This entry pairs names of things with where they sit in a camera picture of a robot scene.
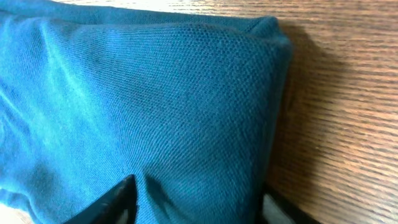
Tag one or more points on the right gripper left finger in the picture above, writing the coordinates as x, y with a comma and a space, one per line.
116, 206

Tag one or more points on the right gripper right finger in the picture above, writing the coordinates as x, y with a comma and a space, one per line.
276, 209

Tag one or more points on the blue polo shirt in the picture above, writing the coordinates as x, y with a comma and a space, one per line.
186, 103

